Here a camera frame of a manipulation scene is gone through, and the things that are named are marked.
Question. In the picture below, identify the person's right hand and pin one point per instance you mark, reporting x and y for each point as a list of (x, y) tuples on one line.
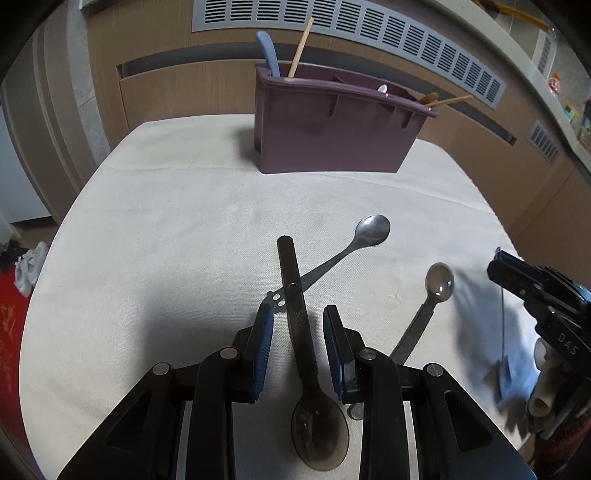
[(545, 392)]

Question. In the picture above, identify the teal cup with orange lid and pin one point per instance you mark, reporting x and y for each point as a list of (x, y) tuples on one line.
[(571, 113)]

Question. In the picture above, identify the wooden chopstick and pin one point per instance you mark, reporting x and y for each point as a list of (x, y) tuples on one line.
[(455, 100), (300, 48)]

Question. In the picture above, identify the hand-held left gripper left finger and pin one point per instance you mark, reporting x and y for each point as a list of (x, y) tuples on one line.
[(262, 355)]

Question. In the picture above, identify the red door mat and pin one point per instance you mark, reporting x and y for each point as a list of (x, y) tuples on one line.
[(11, 346)]

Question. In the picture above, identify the candy jar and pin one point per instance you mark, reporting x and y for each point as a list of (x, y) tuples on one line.
[(555, 84)]

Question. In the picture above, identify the wooden spoon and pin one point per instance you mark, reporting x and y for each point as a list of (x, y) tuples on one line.
[(429, 98)]

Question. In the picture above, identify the narrow grey vent grille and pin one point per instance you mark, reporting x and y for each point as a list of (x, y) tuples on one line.
[(545, 54)]

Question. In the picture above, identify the large grey vent grille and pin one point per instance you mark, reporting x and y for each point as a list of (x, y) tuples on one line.
[(369, 32)]

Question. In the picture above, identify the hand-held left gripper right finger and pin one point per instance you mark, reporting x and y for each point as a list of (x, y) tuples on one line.
[(333, 355)]

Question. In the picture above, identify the white tablecloth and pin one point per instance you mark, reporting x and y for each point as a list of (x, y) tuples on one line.
[(161, 254)]

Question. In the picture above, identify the purple plastic utensil holder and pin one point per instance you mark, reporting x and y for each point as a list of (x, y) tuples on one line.
[(323, 134)]

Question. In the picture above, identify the white sneaker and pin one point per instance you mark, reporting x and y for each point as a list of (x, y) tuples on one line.
[(24, 284), (33, 258)]

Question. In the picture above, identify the shovel-shaped steel spoon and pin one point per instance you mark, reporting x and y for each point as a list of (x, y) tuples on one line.
[(504, 378)]

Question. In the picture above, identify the stone countertop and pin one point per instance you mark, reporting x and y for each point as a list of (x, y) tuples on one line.
[(554, 110)]

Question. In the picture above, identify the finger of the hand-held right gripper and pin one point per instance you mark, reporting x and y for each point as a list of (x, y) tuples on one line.
[(517, 262), (515, 279)]

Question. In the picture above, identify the white cabinet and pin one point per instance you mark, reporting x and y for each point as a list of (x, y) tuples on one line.
[(18, 184)]

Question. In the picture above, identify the small grey vent grille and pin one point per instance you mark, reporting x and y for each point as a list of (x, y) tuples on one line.
[(545, 141)]

